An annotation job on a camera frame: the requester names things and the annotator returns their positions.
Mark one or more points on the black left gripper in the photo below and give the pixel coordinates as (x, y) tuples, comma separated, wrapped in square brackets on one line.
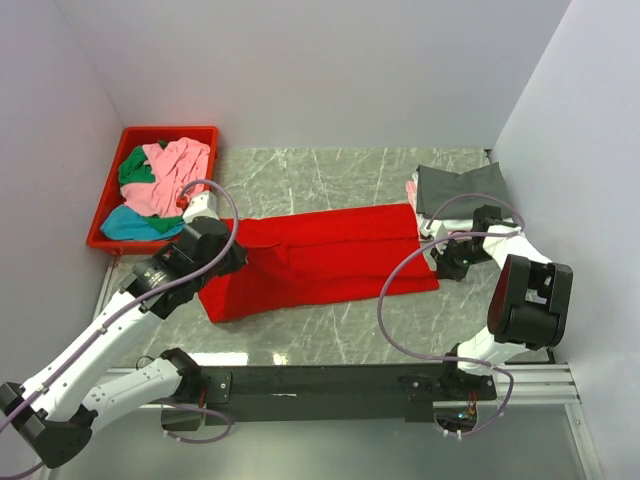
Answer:
[(237, 259)]

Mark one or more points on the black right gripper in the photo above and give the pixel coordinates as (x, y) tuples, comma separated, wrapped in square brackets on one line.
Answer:
[(445, 268)]

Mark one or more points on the red t-shirt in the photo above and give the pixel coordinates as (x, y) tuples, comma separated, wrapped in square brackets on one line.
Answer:
[(314, 258)]

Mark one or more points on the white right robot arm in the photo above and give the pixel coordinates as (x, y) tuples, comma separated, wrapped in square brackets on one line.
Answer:
[(529, 306)]

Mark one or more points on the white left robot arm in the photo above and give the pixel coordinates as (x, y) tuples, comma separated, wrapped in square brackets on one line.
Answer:
[(58, 410)]

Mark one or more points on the crumpled teal t-shirt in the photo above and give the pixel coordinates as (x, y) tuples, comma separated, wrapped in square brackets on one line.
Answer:
[(124, 224)]

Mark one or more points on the crumpled pink t-shirt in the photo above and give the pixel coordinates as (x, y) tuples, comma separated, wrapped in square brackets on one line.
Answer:
[(174, 164)]

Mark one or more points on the folded pink t-shirt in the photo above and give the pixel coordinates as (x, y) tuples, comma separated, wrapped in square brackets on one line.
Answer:
[(421, 222)]

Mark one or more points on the crumpled green t-shirt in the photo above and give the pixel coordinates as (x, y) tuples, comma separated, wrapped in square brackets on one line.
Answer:
[(136, 169)]

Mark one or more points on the red plastic bin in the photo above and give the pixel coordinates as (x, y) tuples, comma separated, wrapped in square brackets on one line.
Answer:
[(111, 197)]

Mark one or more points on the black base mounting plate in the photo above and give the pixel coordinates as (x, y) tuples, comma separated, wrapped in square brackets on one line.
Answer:
[(331, 407)]

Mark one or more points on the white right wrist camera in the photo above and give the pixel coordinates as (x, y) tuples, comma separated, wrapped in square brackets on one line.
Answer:
[(434, 231)]

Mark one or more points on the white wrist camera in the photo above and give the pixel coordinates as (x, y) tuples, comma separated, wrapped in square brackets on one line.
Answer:
[(434, 231), (201, 205)]

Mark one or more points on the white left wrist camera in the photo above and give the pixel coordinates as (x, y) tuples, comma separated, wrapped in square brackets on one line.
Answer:
[(201, 205)]

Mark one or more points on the aluminium frame rail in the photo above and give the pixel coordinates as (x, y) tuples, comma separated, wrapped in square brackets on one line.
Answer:
[(226, 384)]

